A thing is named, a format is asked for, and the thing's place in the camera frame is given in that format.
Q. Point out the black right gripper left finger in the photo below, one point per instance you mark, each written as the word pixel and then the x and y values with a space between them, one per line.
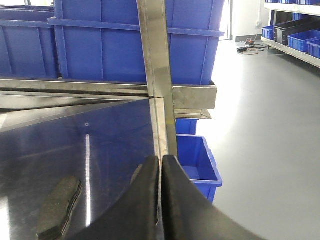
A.
pixel 135 214

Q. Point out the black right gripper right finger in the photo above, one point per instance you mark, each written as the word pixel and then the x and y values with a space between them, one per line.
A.
pixel 188 215

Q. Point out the small blue bin right floor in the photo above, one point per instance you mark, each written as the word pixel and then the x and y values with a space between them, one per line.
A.
pixel 198 162

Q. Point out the large blue bin right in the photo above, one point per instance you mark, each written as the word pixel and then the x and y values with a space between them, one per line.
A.
pixel 100 40

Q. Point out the large blue bin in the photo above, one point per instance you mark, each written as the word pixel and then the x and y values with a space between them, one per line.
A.
pixel 100 40
pixel 27 42

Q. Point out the large blue bin left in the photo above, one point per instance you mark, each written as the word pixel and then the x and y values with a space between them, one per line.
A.
pixel 27 42

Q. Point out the shelf with blue bins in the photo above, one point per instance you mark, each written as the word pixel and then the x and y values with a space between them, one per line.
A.
pixel 294 29

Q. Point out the stainless steel rack frame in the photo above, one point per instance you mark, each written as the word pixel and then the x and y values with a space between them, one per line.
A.
pixel 104 144

